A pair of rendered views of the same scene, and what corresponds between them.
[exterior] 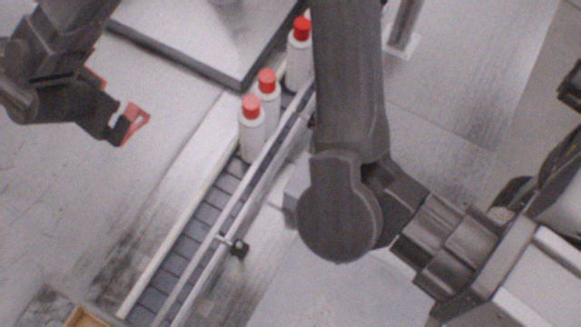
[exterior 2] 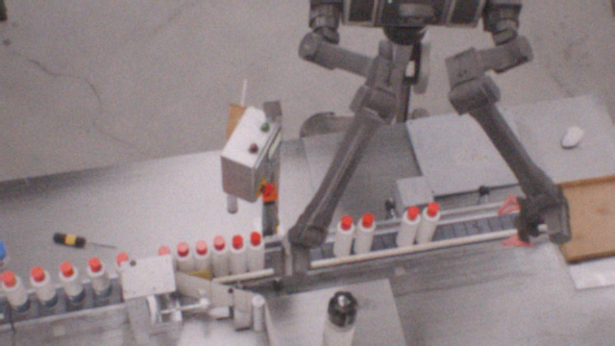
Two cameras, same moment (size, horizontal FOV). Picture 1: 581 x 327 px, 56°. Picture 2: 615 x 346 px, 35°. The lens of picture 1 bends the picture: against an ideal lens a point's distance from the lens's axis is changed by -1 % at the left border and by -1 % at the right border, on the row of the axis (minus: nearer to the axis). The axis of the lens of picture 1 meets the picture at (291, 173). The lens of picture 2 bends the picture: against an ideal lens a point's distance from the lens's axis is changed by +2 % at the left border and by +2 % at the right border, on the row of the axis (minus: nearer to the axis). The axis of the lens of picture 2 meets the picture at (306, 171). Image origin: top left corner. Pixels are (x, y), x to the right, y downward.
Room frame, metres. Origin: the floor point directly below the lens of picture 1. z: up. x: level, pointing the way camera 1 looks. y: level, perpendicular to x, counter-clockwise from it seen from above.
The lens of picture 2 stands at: (1.65, 0.95, 3.53)
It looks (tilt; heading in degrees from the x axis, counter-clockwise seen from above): 59 degrees down; 232
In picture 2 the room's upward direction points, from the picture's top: 5 degrees clockwise
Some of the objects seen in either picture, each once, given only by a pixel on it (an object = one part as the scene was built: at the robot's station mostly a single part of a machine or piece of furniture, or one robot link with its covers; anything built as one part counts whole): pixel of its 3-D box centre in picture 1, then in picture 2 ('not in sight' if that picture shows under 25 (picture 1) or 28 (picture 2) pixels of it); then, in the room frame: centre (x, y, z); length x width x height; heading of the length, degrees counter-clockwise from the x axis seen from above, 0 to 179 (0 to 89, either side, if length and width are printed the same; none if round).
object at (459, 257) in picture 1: (448, 248); (503, 25); (0.15, -0.15, 1.45); 0.09 x 0.08 x 0.12; 147
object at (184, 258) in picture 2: not in sight; (184, 261); (1.18, -0.19, 0.98); 0.05 x 0.05 x 0.20
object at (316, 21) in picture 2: not in sight; (324, 21); (0.57, -0.42, 1.45); 0.09 x 0.08 x 0.12; 147
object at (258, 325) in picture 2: not in sight; (258, 313); (1.08, 0.05, 0.97); 0.05 x 0.05 x 0.19
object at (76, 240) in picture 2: not in sight; (86, 242); (1.37, -0.48, 0.84); 0.20 x 0.03 x 0.03; 136
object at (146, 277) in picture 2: not in sight; (148, 276); (1.31, -0.14, 1.14); 0.14 x 0.11 x 0.01; 158
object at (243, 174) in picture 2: not in sight; (252, 156); (0.95, -0.19, 1.38); 0.17 x 0.10 x 0.19; 33
